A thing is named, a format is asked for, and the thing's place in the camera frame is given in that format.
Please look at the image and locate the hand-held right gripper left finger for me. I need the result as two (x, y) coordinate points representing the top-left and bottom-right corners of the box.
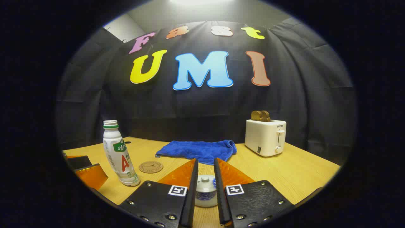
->
(118, 158), (199, 228)

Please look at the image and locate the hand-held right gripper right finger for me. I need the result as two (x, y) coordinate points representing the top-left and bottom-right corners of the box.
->
(214, 158), (296, 228)

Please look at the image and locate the white plastic water bottle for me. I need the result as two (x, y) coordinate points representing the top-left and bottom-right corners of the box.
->
(103, 120), (140, 187)

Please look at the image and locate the round wooden coaster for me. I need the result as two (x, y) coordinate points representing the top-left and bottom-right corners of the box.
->
(139, 161), (164, 174)

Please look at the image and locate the white blue-patterned teacup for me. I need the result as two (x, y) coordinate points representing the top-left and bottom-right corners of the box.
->
(194, 187), (219, 208)

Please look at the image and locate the white teacup lid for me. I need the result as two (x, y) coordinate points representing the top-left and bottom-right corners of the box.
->
(196, 175), (217, 192)

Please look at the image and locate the white toaster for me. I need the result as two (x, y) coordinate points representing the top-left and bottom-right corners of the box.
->
(244, 119), (287, 157)

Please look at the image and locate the blue towel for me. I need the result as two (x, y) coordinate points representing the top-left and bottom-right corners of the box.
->
(155, 140), (238, 166)

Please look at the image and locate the black backdrop cloth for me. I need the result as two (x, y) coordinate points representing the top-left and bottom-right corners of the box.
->
(55, 21), (355, 166)

